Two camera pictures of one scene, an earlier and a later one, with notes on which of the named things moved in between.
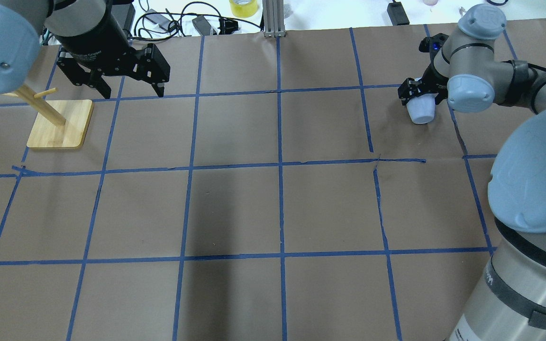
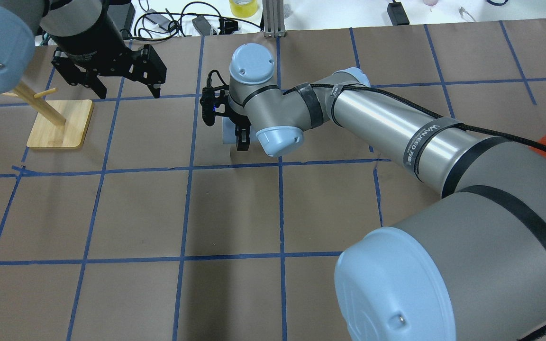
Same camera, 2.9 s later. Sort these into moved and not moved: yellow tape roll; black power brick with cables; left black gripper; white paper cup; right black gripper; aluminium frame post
Moved: white paper cup; right black gripper
Not moved: yellow tape roll; black power brick with cables; left black gripper; aluminium frame post
